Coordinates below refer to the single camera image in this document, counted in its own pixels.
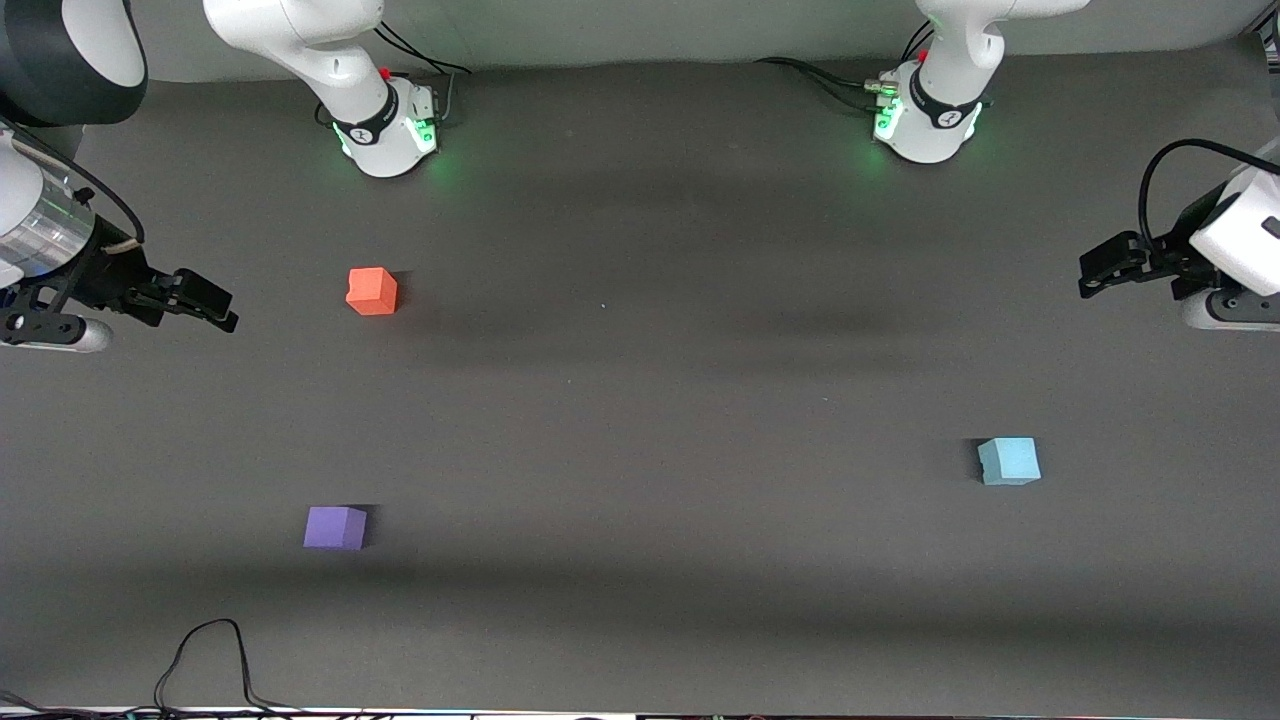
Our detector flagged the light blue foam block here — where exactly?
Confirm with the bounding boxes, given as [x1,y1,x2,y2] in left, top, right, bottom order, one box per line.
[977,437,1042,487]

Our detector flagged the orange foam block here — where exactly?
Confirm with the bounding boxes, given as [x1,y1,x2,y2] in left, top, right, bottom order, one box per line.
[345,267,399,317]

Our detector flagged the purple foam block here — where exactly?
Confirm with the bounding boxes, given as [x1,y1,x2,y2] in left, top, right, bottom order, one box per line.
[303,505,369,551]

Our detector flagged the dark grey table mat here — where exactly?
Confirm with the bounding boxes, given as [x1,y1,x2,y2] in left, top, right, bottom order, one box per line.
[0,35,1280,717]

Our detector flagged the black right arm base cables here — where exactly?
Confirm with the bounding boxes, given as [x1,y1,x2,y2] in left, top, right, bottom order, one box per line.
[374,20,473,129]

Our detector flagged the black arm base cables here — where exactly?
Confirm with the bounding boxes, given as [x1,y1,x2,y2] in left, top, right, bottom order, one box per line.
[374,20,473,129]
[754,20,937,113]

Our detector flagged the black looped floor cable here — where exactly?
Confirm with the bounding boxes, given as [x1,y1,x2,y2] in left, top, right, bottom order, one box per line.
[0,618,306,720]

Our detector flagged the black left arm base cables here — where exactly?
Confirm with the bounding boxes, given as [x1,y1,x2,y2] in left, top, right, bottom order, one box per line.
[754,20,937,113]

